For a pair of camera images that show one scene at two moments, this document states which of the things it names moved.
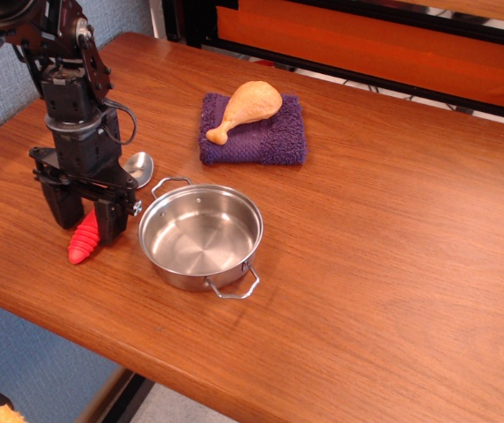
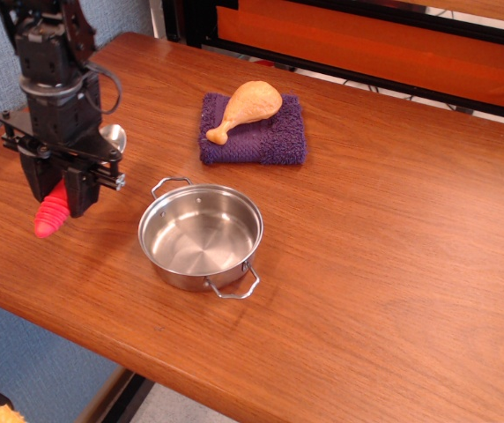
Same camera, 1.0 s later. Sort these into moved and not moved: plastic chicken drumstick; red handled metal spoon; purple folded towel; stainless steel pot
Moved: red handled metal spoon
Not moved: purple folded towel; plastic chicken drumstick; stainless steel pot
